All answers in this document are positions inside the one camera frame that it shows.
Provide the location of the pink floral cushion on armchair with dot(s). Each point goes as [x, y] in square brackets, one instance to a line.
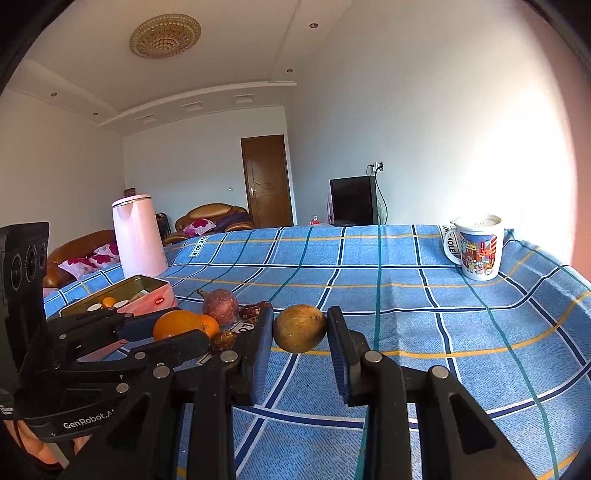
[199, 227]

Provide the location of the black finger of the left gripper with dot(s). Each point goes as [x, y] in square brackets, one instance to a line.
[87, 336]
[171, 352]

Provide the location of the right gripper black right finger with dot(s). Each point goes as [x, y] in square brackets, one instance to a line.
[458, 439]

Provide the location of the pink electric kettle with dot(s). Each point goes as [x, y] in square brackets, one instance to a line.
[137, 237]

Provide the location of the black television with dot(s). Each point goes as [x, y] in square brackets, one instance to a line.
[354, 201]

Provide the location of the dark brown interior door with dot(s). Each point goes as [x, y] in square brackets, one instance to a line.
[265, 163]

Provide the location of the large orange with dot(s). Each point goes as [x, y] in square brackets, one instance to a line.
[176, 322]

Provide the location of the brown leather armchair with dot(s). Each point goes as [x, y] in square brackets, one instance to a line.
[226, 217]

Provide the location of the round gold ceiling lamp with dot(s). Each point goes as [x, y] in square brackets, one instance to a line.
[165, 36]

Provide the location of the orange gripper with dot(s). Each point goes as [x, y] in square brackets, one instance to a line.
[209, 326]

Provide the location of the pink tin box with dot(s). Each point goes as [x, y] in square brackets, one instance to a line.
[146, 295]

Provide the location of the purple round fruit with stem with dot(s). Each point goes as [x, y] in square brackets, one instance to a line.
[220, 304]

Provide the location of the colourful printed white mug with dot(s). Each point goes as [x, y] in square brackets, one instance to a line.
[475, 244]

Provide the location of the white wall socket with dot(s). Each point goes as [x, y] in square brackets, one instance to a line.
[377, 166]

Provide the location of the green-brown round kiwi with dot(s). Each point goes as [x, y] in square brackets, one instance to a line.
[299, 328]

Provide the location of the white pink floral cushion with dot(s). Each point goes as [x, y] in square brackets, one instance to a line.
[100, 259]

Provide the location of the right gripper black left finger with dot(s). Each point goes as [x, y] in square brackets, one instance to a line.
[159, 395]

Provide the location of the person's left hand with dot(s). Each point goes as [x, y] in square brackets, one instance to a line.
[30, 443]

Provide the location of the brown leather sofa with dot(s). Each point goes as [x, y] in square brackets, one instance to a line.
[81, 256]

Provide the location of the small orange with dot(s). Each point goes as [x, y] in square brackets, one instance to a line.
[108, 302]

